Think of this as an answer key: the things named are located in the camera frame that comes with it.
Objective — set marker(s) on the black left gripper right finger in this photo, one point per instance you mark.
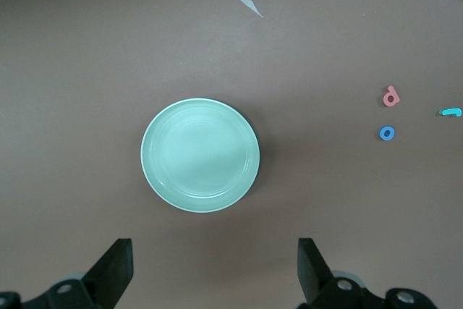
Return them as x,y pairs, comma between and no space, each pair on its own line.
314,273

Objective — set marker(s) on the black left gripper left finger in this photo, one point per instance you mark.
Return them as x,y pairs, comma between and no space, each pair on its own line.
108,273

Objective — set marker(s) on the blue foam letter o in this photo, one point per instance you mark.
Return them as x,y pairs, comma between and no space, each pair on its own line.
382,134

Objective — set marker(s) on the pink foam letter d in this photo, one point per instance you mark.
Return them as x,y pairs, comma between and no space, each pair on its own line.
390,90

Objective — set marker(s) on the teal foam letter j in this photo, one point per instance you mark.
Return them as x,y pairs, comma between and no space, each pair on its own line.
450,111

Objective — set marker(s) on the light green plate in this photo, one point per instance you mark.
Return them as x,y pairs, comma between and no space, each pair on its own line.
199,155

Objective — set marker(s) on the white tape scrap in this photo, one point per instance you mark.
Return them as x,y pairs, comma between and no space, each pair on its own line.
247,2

